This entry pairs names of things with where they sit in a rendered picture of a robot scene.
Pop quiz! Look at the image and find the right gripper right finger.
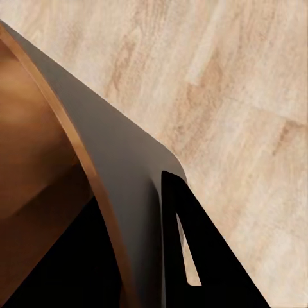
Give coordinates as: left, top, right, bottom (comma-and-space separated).
161, 171, 270, 308

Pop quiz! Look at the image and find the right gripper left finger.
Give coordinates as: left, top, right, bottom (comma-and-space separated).
2, 196, 122, 308

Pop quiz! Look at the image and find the trash can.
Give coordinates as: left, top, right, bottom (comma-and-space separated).
0, 19, 187, 308

